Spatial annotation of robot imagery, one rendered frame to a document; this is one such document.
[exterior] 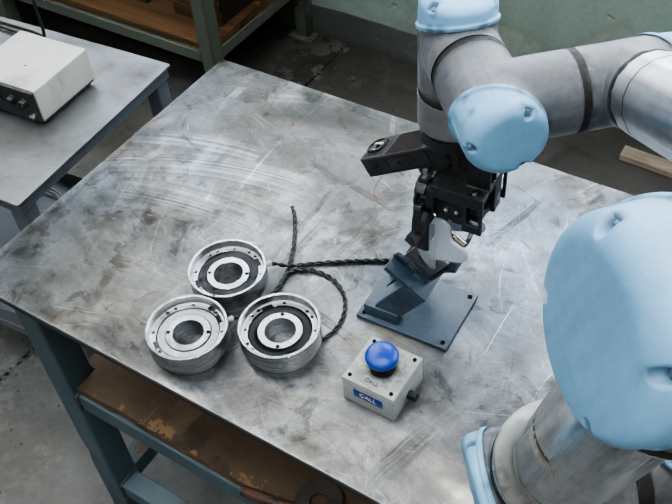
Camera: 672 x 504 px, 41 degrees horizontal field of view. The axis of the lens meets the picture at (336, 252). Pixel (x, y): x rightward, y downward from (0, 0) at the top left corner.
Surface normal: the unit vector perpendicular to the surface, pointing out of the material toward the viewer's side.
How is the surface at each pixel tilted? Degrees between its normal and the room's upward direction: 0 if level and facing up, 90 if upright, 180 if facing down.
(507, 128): 91
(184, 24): 1
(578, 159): 0
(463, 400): 0
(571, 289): 83
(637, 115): 86
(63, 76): 90
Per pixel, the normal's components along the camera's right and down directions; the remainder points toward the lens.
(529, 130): 0.18, 0.71
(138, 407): -0.07, -0.69
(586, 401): -0.98, 0.11
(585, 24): -0.54, 0.64
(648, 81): -0.79, -0.50
